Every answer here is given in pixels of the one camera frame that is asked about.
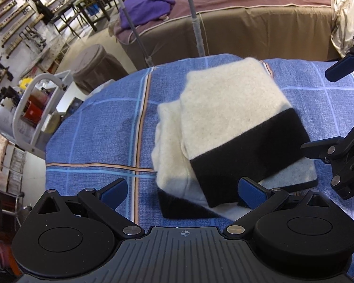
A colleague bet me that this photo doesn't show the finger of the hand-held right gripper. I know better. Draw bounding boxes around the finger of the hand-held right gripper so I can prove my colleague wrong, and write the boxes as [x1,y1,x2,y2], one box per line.
[325,31,354,82]
[300,117,354,200]

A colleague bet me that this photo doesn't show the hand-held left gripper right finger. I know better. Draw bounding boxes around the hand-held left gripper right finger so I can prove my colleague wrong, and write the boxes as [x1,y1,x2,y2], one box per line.
[223,177,343,236]

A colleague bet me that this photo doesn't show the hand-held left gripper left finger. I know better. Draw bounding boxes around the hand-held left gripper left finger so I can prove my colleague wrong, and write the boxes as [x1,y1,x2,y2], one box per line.
[29,179,145,238]

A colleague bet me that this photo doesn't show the cream sweater with black trim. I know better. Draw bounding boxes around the cream sweater with black trim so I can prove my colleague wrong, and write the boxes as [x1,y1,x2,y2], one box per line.
[151,57,318,220]

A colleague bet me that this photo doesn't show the blue plaid blanket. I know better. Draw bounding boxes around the blue plaid blanket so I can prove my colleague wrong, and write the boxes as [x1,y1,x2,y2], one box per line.
[45,54,354,283]

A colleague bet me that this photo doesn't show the brown skirted bed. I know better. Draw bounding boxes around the brown skirted bed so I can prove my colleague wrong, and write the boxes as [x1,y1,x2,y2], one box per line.
[109,0,352,72]

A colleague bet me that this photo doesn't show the white drawer shelf unit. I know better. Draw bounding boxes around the white drawer shelf unit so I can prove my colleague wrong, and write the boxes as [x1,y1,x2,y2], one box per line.
[0,144,26,196]

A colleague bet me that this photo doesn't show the red box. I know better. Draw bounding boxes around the red box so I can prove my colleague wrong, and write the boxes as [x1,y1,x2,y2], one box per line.
[23,102,44,121]

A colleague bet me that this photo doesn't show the round stool with brown cover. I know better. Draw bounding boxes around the round stool with brown cover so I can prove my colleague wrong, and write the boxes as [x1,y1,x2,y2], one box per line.
[73,44,129,95]

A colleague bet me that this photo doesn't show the white utility cart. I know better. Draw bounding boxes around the white utility cart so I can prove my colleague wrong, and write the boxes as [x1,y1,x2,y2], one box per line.
[12,70,78,160]

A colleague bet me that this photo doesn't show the white plastic bottle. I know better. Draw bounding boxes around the white plastic bottle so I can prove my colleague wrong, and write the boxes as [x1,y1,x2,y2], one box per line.
[0,105,15,137]

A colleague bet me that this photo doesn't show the grey stand pole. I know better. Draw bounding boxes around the grey stand pole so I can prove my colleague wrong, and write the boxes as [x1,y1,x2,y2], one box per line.
[108,0,154,69]
[181,0,207,58]

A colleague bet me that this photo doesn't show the purple cloth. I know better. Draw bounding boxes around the purple cloth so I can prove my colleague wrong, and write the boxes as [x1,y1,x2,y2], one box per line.
[119,0,176,31]

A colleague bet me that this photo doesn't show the black framed table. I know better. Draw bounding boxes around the black framed table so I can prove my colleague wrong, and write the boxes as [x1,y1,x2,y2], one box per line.
[51,0,143,33]

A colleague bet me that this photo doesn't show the wall racks of flutes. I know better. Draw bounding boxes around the wall racks of flutes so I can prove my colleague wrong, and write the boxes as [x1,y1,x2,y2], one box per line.
[0,0,66,60]

